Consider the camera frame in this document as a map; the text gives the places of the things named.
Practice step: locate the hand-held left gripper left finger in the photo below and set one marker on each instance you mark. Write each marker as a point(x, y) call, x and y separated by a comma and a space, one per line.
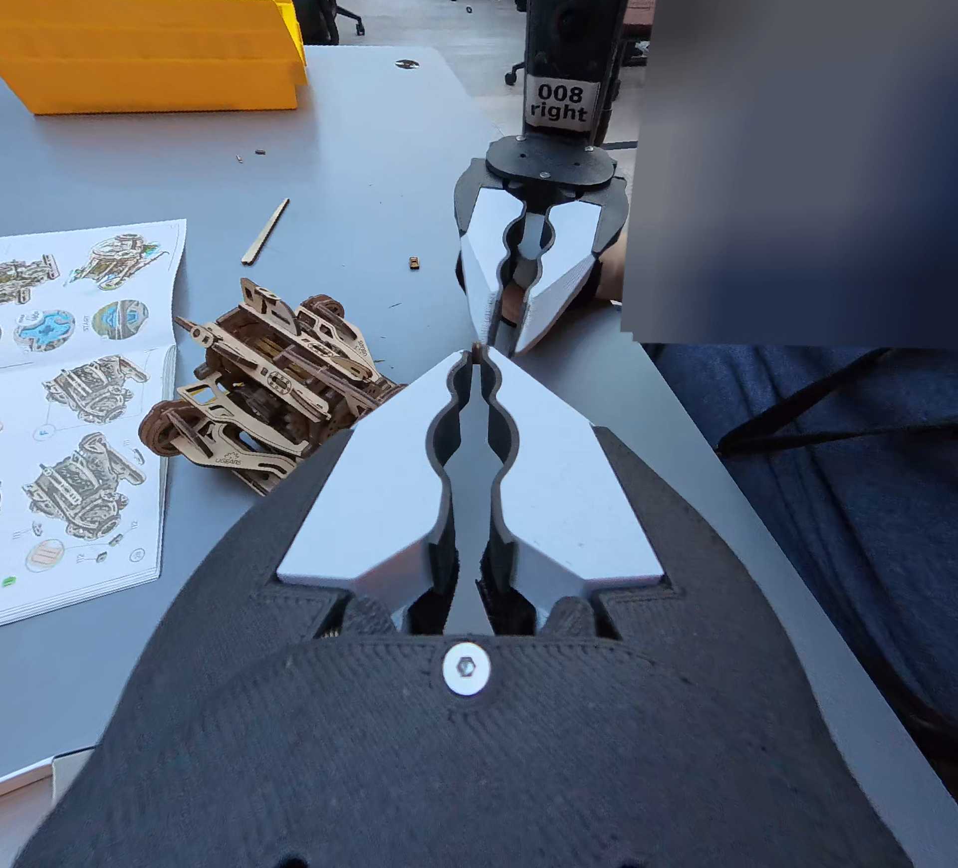
point(367, 509)

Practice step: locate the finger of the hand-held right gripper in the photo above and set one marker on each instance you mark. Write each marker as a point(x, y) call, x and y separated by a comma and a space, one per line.
point(483, 247)
point(572, 247)

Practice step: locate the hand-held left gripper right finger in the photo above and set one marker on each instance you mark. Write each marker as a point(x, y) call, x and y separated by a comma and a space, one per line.
point(576, 509)

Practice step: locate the wooden submarine model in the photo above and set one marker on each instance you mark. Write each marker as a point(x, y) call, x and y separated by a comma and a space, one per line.
point(284, 374)

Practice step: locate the person's right hand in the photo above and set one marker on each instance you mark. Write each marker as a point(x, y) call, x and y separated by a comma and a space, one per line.
point(610, 277)

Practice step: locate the thin wooden stick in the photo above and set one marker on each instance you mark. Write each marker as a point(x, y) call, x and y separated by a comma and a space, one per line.
point(266, 232)

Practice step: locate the person's blue jeans leg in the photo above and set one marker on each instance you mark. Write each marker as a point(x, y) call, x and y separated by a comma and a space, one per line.
point(823, 546)

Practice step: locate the instruction booklet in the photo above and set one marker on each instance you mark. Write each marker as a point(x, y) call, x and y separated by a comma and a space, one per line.
point(82, 434)

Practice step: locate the yellow stacked storage bins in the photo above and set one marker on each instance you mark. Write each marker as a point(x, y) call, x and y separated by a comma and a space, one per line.
point(150, 37)

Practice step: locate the white cardboard tray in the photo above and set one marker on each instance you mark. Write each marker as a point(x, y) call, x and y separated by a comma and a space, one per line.
point(37, 786)

